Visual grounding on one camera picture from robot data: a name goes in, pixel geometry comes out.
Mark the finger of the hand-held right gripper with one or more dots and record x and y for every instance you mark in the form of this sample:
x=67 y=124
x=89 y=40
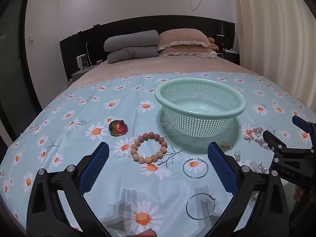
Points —
x=302 y=126
x=274 y=140

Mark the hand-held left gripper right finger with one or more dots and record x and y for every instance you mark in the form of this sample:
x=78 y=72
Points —
x=222 y=167

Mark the person's right hand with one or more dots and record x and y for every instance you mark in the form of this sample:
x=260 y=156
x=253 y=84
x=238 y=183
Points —
x=299 y=194

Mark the grey nightstand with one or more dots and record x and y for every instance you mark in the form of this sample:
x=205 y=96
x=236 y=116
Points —
x=79 y=75

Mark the black nightstand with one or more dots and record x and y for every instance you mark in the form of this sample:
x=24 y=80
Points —
x=232 y=58

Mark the white power strip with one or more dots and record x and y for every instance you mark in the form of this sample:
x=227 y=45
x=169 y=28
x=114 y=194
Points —
x=230 y=51

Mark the blue daisy print cloth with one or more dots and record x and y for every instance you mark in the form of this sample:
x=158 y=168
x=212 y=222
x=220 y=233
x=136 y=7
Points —
x=74 y=140

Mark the beige bed cover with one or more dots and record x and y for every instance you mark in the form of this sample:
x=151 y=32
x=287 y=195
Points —
x=148 y=66

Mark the folded grey duvet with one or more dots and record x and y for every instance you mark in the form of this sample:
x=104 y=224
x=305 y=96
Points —
x=133 y=54
x=130 y=39

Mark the large silver hoop earring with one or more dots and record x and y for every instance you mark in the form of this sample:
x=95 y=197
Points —
x=183 y=168
x=186 y=206

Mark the iridescent rainbow stone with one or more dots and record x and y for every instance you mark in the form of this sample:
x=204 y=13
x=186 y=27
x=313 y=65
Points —
x=118 y=128

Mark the cream curtain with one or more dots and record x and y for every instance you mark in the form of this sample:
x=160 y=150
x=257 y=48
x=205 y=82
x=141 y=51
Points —
x=271 y=29

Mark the black headboard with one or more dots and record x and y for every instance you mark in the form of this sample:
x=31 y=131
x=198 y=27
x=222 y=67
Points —
x=123 y=27

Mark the dark frosted glass door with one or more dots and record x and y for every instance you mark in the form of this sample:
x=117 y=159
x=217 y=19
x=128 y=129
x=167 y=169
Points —
x=12 y=66

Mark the green plastic mesh basket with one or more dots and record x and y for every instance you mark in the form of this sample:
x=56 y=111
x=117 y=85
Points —
x=200 y=118

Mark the pearl stud earring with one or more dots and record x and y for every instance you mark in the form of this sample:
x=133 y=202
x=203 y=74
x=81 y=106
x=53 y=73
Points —
x=264 y=169

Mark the white headphones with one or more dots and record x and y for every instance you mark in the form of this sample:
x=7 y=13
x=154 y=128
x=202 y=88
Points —
x=209 y=55

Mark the brown teddy bear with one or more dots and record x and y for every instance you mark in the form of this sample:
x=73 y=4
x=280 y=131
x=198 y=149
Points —
x=212 y=43

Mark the person's left hand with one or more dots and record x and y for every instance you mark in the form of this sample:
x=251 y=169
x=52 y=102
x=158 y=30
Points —
x=147 y=233

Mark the pink frilled pillow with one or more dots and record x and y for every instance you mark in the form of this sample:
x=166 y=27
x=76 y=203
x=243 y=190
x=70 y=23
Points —
x=182 y=38
x=185 y=50

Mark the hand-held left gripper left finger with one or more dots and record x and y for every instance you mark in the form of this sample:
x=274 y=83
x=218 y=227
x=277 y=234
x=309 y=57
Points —
x=95 y=167

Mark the white space heater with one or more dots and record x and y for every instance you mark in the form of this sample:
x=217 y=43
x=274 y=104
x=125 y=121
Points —
x=82 y=63

